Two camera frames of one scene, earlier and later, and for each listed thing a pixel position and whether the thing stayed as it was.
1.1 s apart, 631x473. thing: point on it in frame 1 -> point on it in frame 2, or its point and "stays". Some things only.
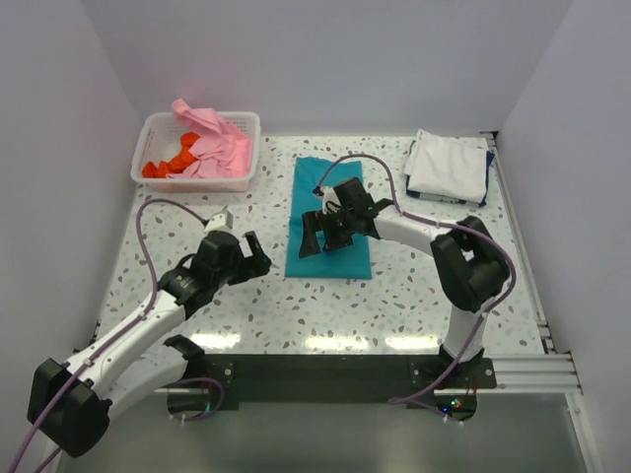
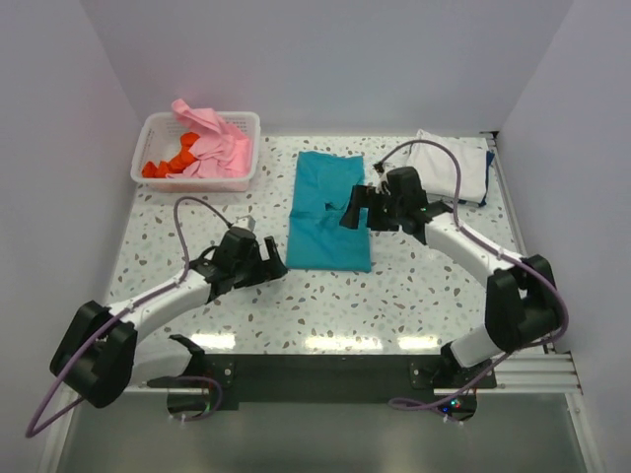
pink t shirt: x=222 y=153 stays
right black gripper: x=315 y=221 -> x=363 y=196
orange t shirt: x=176 y=164 stays
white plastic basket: x=161 y=139 stays
